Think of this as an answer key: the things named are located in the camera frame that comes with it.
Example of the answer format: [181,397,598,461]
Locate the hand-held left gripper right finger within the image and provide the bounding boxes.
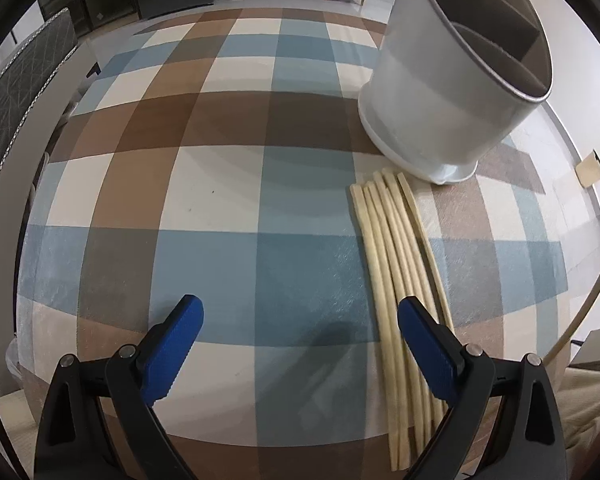
[397,295,569,480]

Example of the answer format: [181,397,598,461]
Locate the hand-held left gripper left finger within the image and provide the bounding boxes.
[34,294,204,480]

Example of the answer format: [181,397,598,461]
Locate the bundle of wooden chopsticks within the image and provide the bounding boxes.
[349,170,456,472]

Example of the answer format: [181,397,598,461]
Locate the white utensil holder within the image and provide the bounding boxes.
[357,0,553,186]

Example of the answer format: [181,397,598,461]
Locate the checkered tablecloth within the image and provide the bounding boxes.
[15,7,568,480]

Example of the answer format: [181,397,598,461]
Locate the grey box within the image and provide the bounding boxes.
[570,327,600,373]

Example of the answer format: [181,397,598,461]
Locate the person's beige trousers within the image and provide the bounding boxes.
[562,365,600,466]

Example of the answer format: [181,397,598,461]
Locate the beige cardboard piece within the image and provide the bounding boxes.
[576,150,600,188]

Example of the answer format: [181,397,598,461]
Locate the grey quilted chair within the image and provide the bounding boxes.
[0,7,78,241]

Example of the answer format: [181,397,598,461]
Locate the beige hose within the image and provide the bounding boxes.
[544,230,600,363]

